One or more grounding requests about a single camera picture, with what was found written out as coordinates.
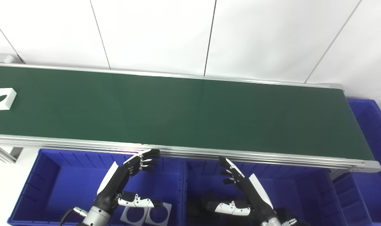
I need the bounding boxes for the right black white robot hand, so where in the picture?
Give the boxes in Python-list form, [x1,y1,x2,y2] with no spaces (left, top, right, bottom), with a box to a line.
[205,156,277,223]

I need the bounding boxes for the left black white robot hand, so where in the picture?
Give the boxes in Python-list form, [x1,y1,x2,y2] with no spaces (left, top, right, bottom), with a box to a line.
[95,149,163,214]

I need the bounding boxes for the white square part round hole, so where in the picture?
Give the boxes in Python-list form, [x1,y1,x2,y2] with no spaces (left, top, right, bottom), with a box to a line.
[145,202,172,226]
[0,88,17,111]
[120,203,150,226]

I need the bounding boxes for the blue plastic bin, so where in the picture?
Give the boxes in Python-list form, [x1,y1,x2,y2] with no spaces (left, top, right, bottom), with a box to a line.
[182,157,348,226]
[7,148,186,226]
[330,98,381,226]

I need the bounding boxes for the black part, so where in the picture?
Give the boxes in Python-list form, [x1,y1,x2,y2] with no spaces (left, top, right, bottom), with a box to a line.
[188,195,250,226]

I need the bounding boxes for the aluminium conveyor leg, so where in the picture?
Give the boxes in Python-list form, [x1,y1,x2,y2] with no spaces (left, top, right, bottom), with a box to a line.
[0,145,24,164]

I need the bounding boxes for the grey conveyor end housing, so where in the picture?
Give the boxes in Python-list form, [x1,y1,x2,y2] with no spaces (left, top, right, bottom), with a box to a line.
[0,53,23,64]

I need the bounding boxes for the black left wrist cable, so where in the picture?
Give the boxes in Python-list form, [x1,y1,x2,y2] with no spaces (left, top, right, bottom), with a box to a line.
[59,207,89,226]

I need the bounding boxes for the green conveyor belt aluminium frame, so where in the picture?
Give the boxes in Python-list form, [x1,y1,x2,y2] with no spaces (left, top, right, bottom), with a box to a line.
[0,62,381,174]

